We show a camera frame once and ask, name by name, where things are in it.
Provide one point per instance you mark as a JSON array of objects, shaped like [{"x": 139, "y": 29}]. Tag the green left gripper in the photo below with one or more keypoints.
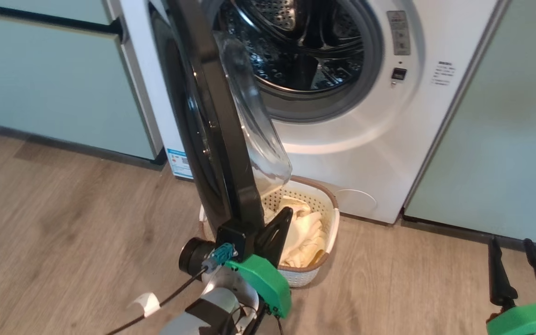
[{"x": 263, "y": 279}]

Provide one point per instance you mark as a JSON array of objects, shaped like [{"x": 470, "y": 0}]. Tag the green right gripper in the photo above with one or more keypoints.
[{"x": 528, "y": 318}]

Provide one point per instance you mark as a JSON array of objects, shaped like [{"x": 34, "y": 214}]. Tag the cream garment with blue trim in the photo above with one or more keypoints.
[{"x": 305, "y": 242}]

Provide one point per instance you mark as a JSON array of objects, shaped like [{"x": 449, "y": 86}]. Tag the round black washer door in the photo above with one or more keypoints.
[{"x": 221, "y": 139}]

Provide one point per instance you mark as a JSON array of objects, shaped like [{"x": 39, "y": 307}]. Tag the white front-load washing machine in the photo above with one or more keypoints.
[{"x": 365, "y": 139}]

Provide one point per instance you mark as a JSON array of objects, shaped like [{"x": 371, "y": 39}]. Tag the stainless steel washing machine drum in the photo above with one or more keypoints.
[{"x": 305, "y": 56}]

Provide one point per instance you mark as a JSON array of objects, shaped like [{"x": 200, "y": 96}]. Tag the cream perforated laundry basket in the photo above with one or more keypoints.
[{"x": 305, "y": 277}]

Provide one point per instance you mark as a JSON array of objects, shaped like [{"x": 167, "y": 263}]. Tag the round white filter cover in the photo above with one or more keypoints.
[{"x": 356, "y": 202}]

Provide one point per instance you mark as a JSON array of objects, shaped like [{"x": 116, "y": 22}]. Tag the blue energy label sticker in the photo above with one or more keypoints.
[{"x": 179, "y": 163}]

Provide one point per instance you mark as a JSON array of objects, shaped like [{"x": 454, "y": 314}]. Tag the pale green plain cabinet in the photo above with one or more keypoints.
[{"x": 519, "y": 139}]

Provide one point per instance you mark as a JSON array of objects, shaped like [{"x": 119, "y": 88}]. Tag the pale green cabinet with black gap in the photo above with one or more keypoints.
[{"x": 40, "y": 83}]

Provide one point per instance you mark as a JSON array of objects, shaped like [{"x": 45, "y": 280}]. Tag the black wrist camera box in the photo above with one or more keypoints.
[{"x": 193, "y": 256}]

